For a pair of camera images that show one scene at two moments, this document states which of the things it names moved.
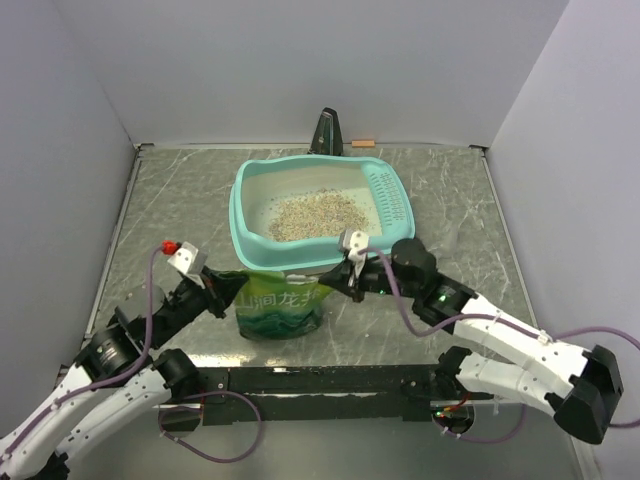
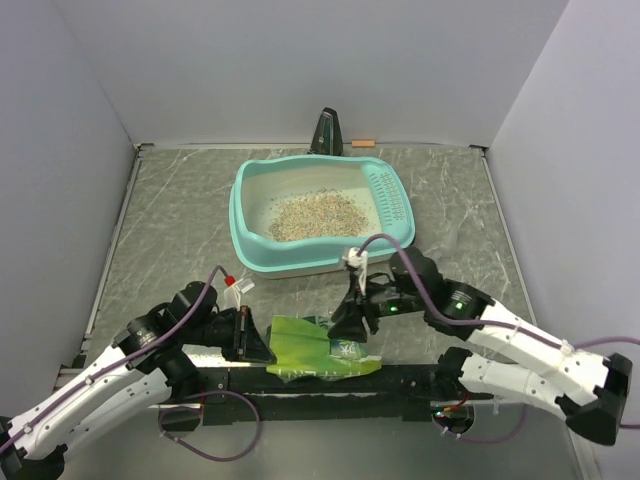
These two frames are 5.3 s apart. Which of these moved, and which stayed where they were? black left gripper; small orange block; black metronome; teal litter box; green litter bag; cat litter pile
Moved: black left gripper; green litter bag
Stayed: black metronome; small orange block; teal litter box; cat litter pile
